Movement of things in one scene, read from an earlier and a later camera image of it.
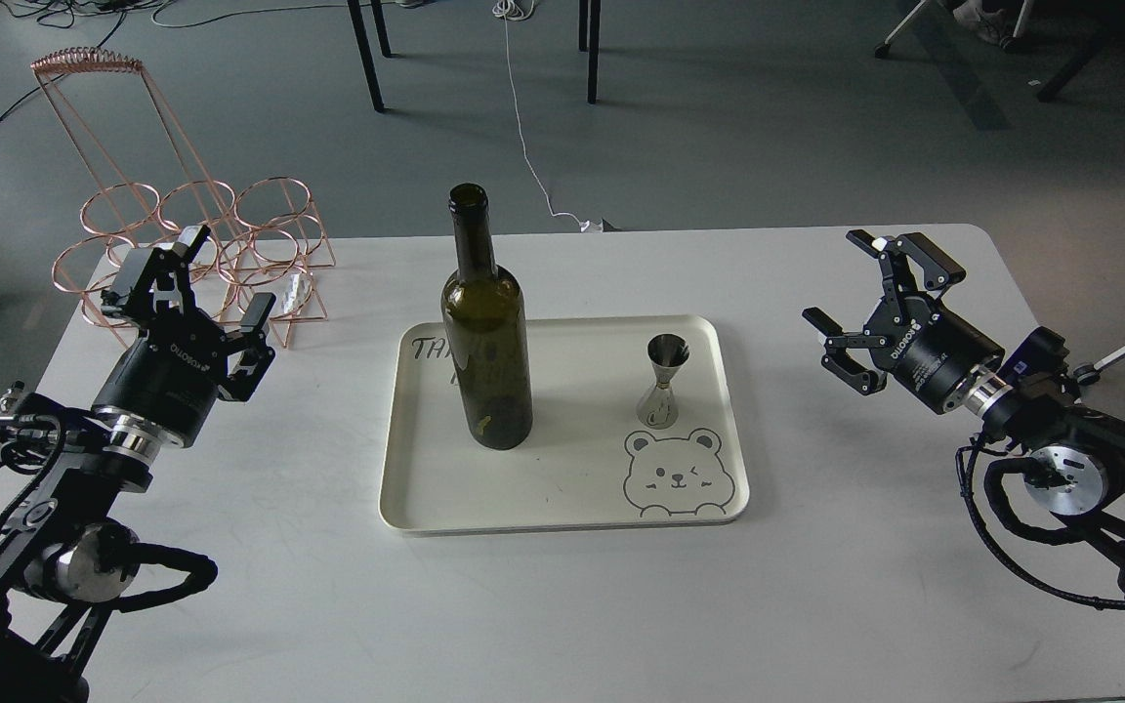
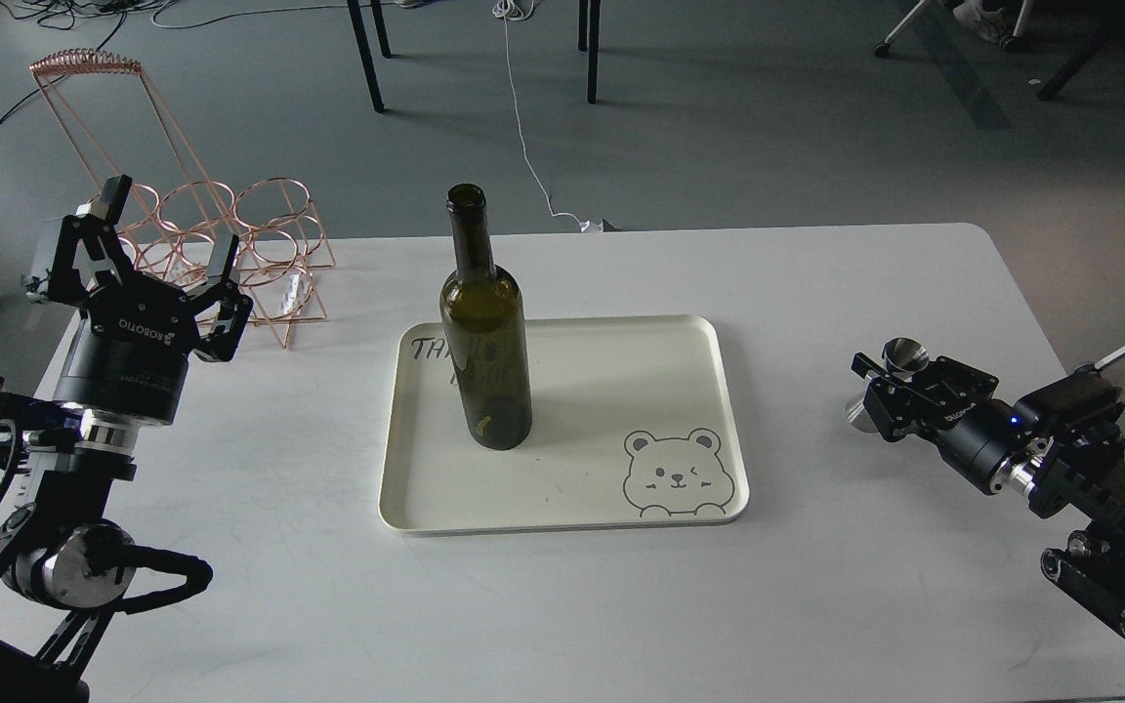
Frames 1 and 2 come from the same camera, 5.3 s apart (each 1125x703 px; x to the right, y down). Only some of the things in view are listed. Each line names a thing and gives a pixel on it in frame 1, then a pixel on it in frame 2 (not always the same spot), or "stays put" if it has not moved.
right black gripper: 909,334 -> 951,402
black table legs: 370,69 stays put
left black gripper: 169,377 -> 132,351
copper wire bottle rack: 149,180 stays put
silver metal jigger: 668,351 -> 902,356
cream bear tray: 634,422 stays put
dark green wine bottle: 484,316 stays put
